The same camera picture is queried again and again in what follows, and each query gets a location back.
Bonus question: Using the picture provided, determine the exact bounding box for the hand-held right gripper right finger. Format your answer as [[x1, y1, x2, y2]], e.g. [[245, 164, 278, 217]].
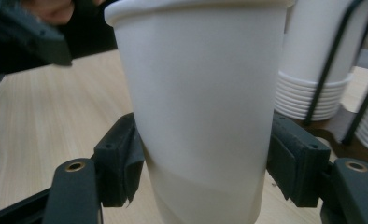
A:
[[265, 112, 332, 209]]

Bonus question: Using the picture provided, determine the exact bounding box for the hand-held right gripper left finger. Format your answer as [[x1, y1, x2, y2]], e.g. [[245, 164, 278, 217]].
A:
[[92, 112, 146, 209]]

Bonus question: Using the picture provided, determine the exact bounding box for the dark wooden cup holder rack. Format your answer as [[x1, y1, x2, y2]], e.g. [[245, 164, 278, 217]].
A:
[[297, 0, 368, 174]]

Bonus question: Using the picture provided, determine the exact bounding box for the single white lid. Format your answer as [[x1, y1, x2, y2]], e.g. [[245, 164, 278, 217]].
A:
[[103, 0, 296, 28]]

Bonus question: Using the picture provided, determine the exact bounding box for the single white paper cup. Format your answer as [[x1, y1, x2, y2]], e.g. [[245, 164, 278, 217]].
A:
[[113, 6, 289, 224]]

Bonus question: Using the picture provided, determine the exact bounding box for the stack of white paper cups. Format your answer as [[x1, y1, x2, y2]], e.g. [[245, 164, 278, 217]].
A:
[[274, 0, 355, 121]]

